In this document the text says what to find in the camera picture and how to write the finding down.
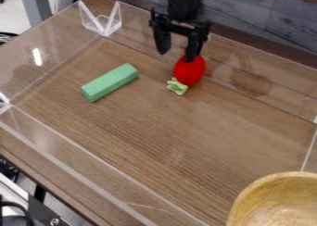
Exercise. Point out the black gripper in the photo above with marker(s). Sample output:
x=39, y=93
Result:
x=163, y=26

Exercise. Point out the red toy fruit green stem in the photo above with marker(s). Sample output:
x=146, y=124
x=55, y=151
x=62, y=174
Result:
x=187, y=74

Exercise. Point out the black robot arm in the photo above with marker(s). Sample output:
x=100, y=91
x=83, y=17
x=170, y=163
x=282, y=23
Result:
x=178, y=20

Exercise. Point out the green rectangular block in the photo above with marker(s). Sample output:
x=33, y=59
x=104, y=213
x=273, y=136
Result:
x=108, y=82

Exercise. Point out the wooden bowl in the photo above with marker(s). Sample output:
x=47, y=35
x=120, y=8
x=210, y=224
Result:
x=277, y=200

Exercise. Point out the black equipment bottom left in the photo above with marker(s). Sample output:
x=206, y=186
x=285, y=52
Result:
x=24, y=219

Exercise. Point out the clear acrylic tray enclosure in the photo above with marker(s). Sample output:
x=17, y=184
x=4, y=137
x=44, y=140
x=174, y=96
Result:
x=144, y=157

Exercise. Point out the grey post top left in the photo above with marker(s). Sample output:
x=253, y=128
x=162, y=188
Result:
x=37, y=10

